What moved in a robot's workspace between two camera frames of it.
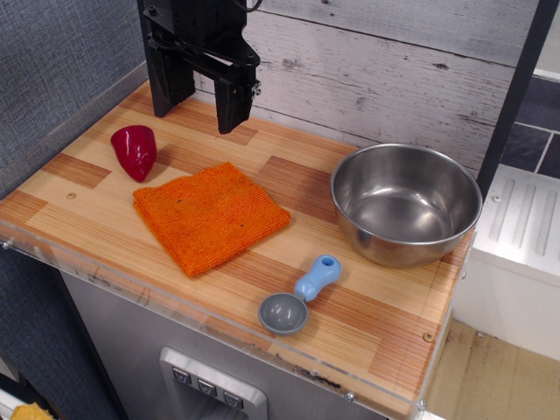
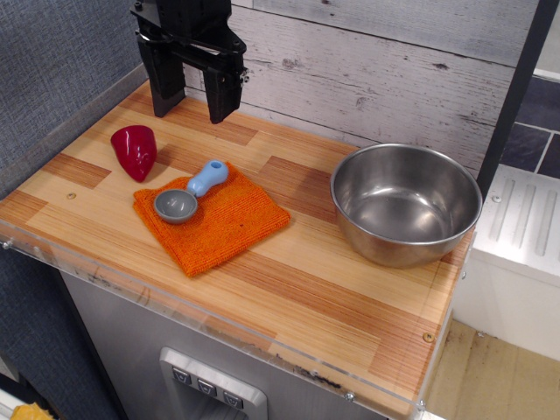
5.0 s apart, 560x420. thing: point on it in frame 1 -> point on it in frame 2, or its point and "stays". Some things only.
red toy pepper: [136, 148] stays
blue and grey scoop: [286, 313] -> [178, 206]
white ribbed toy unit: [512, 287] stays
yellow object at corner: [31, 411] stays
